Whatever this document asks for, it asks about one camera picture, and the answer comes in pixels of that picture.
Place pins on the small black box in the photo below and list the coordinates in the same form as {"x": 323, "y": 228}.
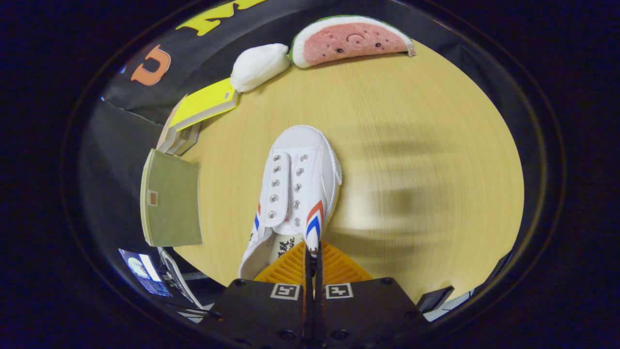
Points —
{"x": 436, "y": 298}

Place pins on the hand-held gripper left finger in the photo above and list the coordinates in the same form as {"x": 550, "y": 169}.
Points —
{"x": 261, "y": 310}

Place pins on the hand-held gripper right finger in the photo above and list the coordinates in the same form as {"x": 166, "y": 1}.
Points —
{"x": 368, "y": 310}

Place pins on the white plush toy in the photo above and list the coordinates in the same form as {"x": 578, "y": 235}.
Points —
{"x": 259, "y": 65}

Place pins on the white canvas shoe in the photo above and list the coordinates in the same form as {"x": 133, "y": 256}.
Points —
{"x": 300, "y": 165}

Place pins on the yellow book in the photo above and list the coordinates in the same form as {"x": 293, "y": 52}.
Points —
{"x": 206, "y": 102}

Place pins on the grey-green fabric storage box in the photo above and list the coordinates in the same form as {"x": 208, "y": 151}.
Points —
{"x": 177, "y": 208}

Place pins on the dark blue book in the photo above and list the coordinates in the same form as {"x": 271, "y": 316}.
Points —
{"x": 193, "y": 136}

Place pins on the grey book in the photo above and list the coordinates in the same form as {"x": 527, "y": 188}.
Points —
{"x": 181, "y": 139}

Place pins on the watermelon slice plush toy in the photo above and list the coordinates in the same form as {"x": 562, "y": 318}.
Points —
{"x": 348, "y": 41}

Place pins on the white-rimmed dark object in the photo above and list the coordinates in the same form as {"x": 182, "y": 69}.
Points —
{"x": 173, "y": 267}

